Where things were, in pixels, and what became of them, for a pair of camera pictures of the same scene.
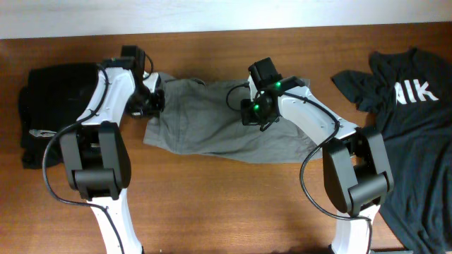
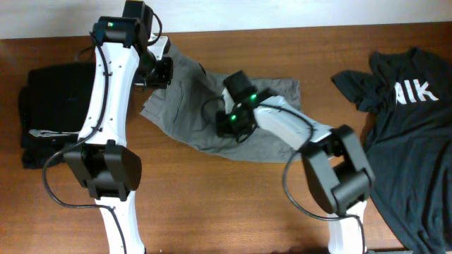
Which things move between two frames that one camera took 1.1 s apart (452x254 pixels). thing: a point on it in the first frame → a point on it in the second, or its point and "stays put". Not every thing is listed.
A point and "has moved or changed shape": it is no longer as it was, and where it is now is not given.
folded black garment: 54,97 stays put
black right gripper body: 255,112 → 232,123
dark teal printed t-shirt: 407,94 stays put
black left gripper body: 143,103 → 154,73
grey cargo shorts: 200,117 has moved or changed shape
